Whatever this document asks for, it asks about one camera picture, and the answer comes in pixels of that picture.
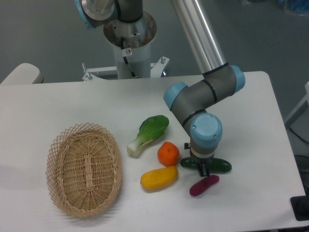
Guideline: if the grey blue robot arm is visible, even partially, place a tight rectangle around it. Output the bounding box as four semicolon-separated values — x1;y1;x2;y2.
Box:
75;0;245;176

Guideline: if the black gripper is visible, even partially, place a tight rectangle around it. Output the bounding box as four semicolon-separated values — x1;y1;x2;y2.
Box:
184;143;215;176

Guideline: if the woven wicker basket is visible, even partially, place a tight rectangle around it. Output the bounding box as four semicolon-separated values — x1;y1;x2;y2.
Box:
46;123;122;218

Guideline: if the white pedestal base frame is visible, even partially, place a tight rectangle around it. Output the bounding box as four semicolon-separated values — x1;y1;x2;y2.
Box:
82;56;169;81

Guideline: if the black device at table edge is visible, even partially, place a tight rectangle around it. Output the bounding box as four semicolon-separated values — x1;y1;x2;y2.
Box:
290;196;309;221

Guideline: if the dark green cucumber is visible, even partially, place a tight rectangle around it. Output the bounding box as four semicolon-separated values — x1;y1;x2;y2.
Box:
180;157;232;173

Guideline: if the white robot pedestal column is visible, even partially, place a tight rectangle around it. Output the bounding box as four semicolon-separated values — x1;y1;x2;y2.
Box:
103;12;157;79

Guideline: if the green bok choy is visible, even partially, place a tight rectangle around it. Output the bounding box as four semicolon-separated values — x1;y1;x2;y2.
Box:
126;115;169;158

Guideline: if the white chair armrest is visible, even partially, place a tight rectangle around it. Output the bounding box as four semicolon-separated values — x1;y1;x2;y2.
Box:
0;63;44;86

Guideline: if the orange tangerine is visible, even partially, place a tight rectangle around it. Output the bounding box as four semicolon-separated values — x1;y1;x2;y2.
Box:
157;141;180;166

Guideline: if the purple sweet potato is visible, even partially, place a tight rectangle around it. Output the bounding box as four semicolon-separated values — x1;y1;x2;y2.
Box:
189;175;220;197

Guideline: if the yellow mango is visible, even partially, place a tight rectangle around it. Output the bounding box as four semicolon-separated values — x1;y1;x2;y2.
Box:
140;166;178;191

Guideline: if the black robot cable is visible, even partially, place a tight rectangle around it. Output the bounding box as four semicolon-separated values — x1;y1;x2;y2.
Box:
120;36;138;79

